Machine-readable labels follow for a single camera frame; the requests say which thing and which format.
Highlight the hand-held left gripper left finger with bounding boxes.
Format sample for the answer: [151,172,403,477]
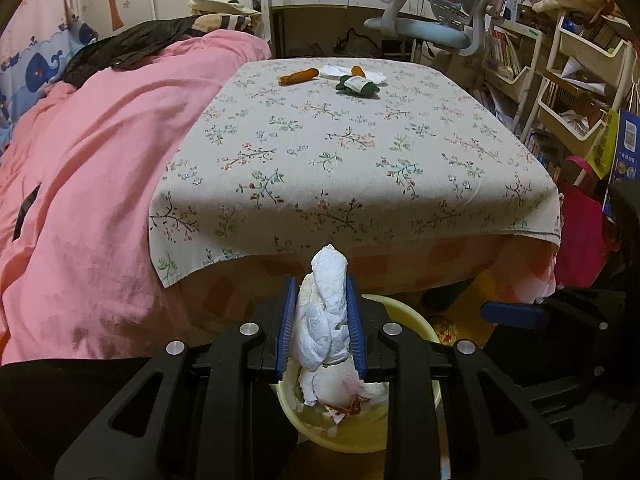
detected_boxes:
[54,275,302,480]

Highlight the pink duvet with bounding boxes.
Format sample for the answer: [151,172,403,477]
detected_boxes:
[0,29,273,366]

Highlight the white desk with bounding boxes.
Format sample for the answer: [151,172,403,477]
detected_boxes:
[265,0,431,58]

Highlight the yellow plastic bucket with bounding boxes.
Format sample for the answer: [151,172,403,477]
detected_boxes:
[270,294,443,456]

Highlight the white trolley rack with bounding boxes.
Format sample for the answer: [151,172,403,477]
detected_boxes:
[520,0,636,176]

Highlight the orange carrot toy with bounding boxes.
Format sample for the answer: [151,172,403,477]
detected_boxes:
[277,67,319,86]

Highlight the white book rack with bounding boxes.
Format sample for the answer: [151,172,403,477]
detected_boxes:
[480,0,546,131]

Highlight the blue whale print padding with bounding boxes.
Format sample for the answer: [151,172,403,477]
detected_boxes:
[0,15,101,146]

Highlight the flat white tissue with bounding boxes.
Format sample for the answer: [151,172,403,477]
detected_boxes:
[320,63,390,85]

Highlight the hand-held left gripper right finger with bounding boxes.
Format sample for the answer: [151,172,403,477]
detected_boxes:
[344,279,585,480]

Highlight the red striped wrapper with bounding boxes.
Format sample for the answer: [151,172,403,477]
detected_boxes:
[325,395,371,418]

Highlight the white tissue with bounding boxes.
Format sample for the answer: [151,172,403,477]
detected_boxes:
[291,243,352,373]
[320,63,390,85]

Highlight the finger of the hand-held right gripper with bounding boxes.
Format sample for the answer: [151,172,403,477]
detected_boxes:
[487,325,621,391]
[481,286,628,330]

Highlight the row of books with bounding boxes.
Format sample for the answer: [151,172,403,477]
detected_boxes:
[487,27,523,78]

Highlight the colourful patterned ball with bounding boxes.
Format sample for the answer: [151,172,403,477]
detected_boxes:
[430,315,463,348]

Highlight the white plastic wrap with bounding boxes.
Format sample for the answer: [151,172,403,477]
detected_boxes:
[298,364,391,411]

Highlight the blue printed paper bag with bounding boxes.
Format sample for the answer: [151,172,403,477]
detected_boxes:
[602,105,640,221]

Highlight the magenta bag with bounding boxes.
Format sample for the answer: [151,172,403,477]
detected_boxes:
[552,155,621,291]

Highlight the floral tablecloth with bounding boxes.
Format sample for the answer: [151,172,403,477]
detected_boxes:
[149,57,562,288]

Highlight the blue grey desk chair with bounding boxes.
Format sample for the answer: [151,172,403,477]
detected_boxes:
[362,0,493,58]

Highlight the orange checked under cloth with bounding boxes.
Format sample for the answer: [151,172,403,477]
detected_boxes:
[177,237,558,321]

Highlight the beige navy striped cloth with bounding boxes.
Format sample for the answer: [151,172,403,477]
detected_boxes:
[192,11,253,36]

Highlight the black jacket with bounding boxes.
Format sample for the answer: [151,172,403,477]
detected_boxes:
[60,16,201,86]

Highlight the yellow green bag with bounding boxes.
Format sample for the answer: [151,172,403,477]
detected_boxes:
[587,110,621,173]

